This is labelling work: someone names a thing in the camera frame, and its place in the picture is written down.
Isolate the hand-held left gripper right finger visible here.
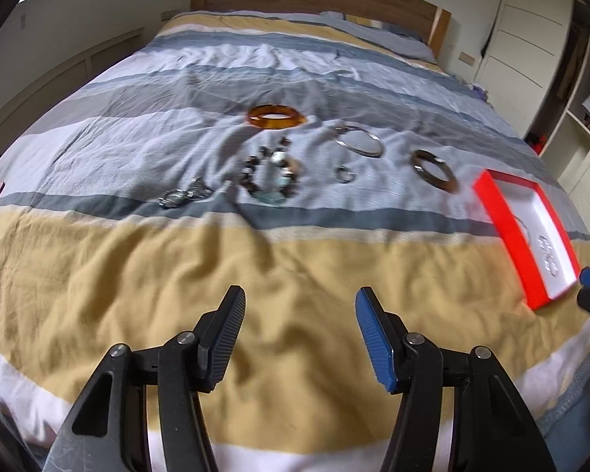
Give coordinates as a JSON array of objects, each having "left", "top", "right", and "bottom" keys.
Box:
[{"left": 355, "top": 286, "right": 556, "bottom": 472}]

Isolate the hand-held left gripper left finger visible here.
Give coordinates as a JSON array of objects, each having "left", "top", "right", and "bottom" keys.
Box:
[{"left": 42, "top": 285, "right": 247, "bottom": 472}]

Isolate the red jewelry box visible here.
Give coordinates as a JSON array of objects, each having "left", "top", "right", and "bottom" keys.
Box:
[{"left": 472, "top": 168, "right": 583, "bottom": 312}]

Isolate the silver chain necklace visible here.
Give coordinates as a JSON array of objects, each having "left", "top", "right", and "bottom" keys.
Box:
[{"left": 158, "top": 177, "right": 234, "bottom": 210}]

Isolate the beaded stone bracelet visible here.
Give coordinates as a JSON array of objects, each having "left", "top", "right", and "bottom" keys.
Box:
[{"left": 240, "top": 138, "right": 308, "bottom": 206}]

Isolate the brown bangle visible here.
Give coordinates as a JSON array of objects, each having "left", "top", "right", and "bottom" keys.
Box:
[{"left": 410, "top": 150, "right": 459, "bottom": 194}]

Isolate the silver bangle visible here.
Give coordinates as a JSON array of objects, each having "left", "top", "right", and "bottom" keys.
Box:
[{"left": 333, "top": 122, "right": 385, "bottom": 159}]

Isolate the amber bangle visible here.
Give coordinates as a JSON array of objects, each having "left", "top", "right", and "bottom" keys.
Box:
[{"left": 246, "top": 104, "right": 306, "bottom": 130}]

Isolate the bed with striped duvet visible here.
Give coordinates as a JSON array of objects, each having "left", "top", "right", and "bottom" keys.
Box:
[{"left": 0, "top": 10, "right": 590, "bottom": 472}]

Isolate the open white shelf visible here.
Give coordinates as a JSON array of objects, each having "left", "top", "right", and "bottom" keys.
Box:
[{"left": 555, "top": 10, "right": 590, "bottom": 200}]

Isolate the white wardrobe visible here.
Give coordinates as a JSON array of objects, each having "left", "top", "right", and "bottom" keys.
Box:
[{"left": 472, "top": 0, "right": 577, "bottom": 135}]

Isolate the grey pillow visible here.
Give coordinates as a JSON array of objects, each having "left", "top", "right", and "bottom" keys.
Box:
[{"left": 319, "top": 10, "right": 438, "bottom": 63}]

